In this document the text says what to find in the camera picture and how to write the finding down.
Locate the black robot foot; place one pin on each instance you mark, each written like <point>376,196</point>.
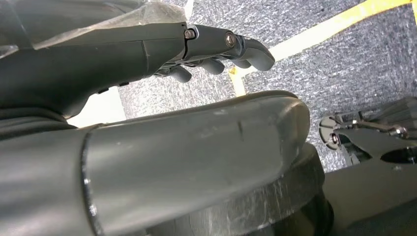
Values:
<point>400,110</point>

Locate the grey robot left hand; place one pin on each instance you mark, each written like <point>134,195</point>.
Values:
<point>97,65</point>

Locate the yellow floor tape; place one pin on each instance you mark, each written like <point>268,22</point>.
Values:
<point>325,29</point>

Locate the scratched dark robot waist disc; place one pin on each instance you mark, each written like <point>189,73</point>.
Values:
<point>277,195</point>

